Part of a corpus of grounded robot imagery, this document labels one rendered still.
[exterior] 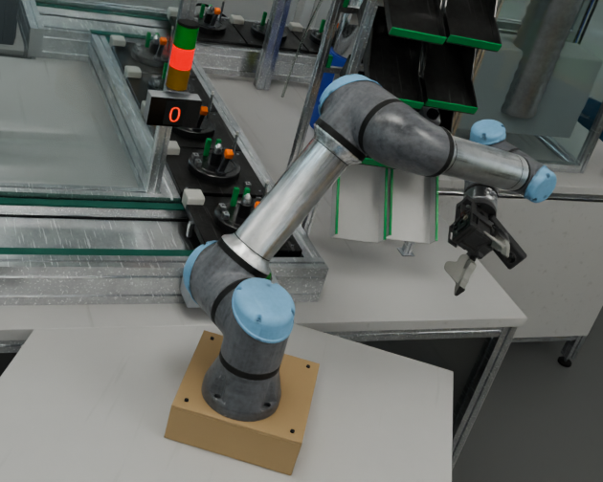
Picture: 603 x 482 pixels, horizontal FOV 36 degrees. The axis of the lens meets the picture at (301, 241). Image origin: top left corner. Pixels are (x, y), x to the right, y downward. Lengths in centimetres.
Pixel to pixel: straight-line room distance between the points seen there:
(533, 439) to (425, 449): 166
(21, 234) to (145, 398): 53
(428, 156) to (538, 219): 178
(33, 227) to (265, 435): 79
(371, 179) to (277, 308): 78
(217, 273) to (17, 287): 49
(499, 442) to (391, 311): 128
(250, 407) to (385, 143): 54
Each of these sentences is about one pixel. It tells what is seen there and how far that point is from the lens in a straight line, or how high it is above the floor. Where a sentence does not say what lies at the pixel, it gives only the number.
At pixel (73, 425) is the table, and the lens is 180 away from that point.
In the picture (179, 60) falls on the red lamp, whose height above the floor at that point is 133.
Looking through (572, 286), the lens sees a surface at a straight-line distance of 375.
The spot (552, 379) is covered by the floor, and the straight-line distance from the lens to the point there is 396.
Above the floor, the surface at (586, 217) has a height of 73.
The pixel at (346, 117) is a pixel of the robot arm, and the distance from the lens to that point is 171.
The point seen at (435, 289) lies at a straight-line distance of 248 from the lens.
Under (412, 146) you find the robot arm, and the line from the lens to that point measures 166.
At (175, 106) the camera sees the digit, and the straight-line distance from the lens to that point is 218.
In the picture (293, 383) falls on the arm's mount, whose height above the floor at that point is 94.
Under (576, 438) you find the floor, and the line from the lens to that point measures 371.
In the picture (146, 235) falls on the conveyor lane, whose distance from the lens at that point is 225.
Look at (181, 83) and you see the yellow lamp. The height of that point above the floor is 128.
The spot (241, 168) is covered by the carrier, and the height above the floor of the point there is 97.
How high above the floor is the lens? 210
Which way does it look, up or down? 30 degrees down
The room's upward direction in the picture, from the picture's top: 16 degrees clockwise
